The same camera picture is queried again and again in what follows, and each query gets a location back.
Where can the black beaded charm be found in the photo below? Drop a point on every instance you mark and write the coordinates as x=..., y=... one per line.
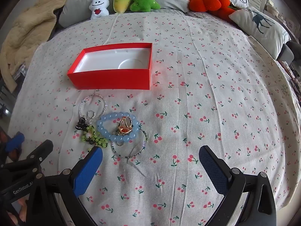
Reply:
x=81, y=122

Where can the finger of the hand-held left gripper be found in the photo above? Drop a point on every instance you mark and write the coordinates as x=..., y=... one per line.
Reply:
x=14, y=142
x=41, y=149

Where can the orange pumpkin plush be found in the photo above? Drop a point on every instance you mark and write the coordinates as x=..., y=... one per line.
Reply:
x=207, y=3

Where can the white plush toy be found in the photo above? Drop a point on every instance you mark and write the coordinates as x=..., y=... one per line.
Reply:
x=98, y=7

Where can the floral patterned quilt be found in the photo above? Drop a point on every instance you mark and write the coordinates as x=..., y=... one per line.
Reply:
x=292, y=80

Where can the grey chair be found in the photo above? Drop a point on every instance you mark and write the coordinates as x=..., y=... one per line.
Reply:
x=288, y=50

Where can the cherry print bedsheet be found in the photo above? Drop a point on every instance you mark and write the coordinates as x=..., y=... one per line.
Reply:
x=188, y=98

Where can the person's left hand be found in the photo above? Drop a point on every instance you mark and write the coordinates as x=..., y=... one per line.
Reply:
x=22, y=203

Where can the beige quilted blanket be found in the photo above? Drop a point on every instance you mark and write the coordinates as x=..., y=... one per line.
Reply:
x=28, y=23

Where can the red cardboard box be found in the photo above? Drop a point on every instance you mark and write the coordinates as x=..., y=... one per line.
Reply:
x=110, y=78

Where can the plaid cloth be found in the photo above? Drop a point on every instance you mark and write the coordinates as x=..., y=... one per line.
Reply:
x=21, y=71

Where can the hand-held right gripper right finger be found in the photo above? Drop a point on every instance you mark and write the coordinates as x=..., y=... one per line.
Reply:
x=214, y=171

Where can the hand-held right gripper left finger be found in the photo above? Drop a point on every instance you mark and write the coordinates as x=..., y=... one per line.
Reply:
x=88, y=171

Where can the white deer print pillow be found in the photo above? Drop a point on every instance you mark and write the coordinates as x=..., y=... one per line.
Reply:
x=261, y=30

